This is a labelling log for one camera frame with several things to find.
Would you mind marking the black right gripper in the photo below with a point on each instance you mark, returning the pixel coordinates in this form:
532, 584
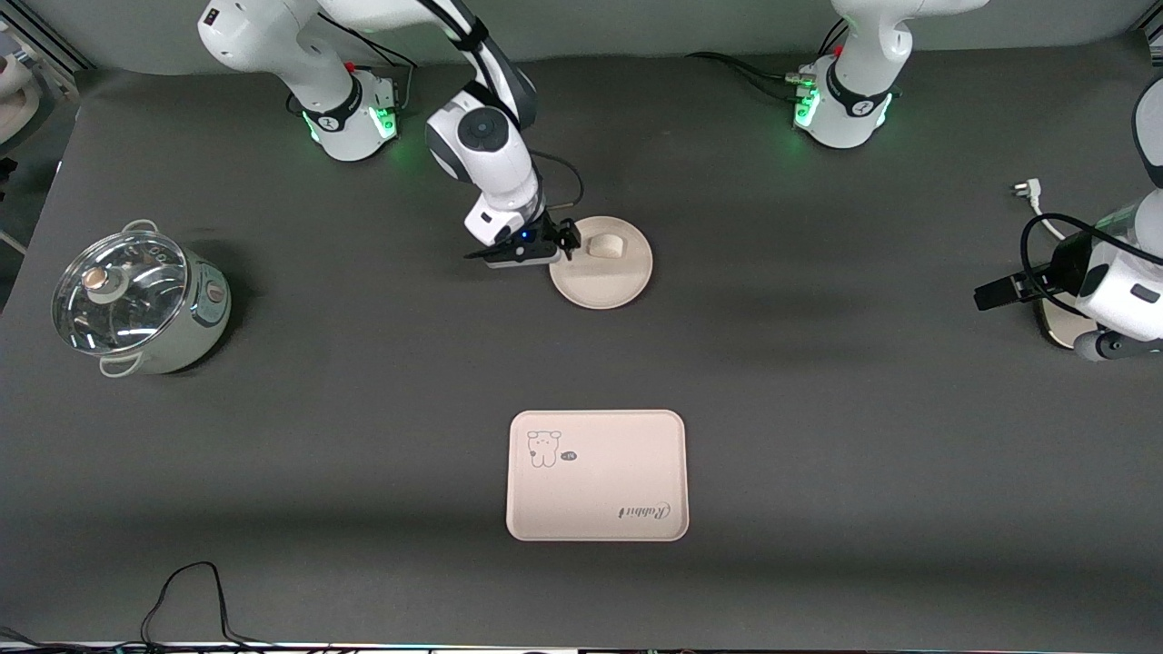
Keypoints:
551, 230

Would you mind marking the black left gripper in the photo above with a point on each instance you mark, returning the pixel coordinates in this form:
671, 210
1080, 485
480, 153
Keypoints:
1067, 266

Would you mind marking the small white bun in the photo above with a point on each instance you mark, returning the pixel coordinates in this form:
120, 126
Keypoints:
605, 245

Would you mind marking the round beige plate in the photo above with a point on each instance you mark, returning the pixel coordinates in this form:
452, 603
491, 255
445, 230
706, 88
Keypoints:
609, 277

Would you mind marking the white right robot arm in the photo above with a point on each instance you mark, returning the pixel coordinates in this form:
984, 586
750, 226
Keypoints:
491, 163

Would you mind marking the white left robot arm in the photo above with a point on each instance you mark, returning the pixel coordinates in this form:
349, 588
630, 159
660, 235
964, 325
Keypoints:
854, 100

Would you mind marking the beige rectangular rabbit-print tray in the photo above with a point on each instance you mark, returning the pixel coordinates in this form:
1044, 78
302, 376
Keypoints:
600, 481

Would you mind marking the cream toaster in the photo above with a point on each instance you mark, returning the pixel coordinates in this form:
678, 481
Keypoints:
1058, 322

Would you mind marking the electric pot with glass lid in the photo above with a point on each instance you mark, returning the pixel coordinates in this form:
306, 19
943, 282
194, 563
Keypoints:
154, 318

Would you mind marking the beige round object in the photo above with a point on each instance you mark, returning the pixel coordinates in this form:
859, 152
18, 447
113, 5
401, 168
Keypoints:
18, 91

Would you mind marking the aluminium frame rail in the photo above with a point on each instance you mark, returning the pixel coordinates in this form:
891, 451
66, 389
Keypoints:
45, 36

